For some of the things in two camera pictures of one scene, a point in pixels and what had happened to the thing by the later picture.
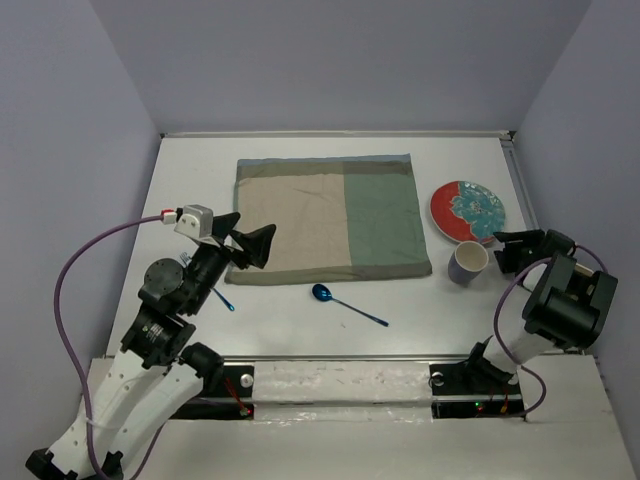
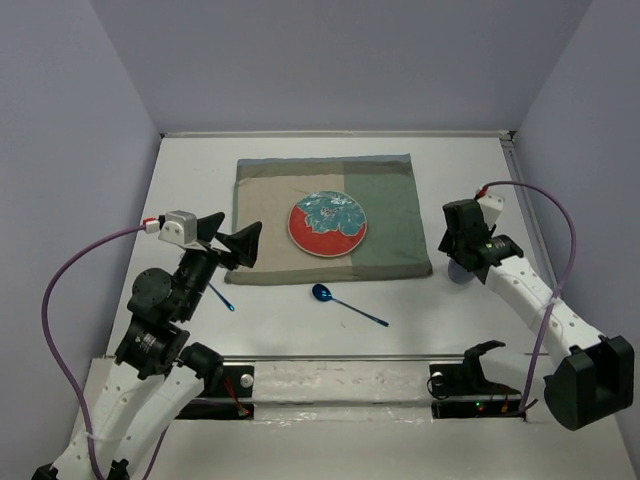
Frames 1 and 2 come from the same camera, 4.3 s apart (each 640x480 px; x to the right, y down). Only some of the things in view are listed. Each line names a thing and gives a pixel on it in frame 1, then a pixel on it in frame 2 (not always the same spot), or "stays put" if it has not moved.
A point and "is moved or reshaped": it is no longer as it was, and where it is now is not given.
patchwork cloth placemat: [344, 217] stays put
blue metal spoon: [323, 293] stays put
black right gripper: [529, 238] -> [447, 243]
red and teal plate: [467, 211] is moved or reshaped
